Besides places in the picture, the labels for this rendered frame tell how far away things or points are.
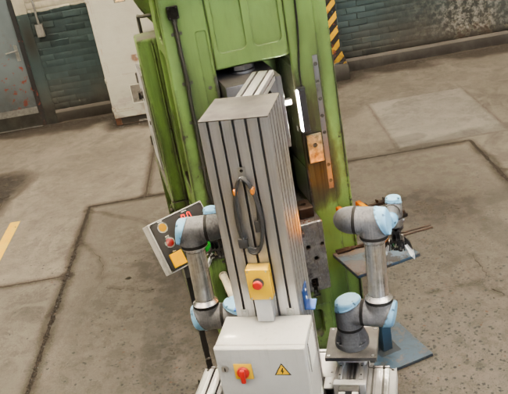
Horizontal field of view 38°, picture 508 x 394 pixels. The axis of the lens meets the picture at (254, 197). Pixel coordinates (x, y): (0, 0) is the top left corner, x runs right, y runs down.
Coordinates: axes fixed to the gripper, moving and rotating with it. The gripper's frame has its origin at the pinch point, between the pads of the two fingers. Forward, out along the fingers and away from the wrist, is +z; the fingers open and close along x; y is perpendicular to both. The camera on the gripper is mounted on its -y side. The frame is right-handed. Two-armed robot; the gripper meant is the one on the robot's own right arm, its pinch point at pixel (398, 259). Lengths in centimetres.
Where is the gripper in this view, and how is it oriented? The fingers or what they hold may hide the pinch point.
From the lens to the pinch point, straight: 368.5
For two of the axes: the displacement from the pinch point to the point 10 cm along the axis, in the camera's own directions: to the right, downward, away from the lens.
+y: -2.0, 4.4, -8.8
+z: 1.6, 9.0, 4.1
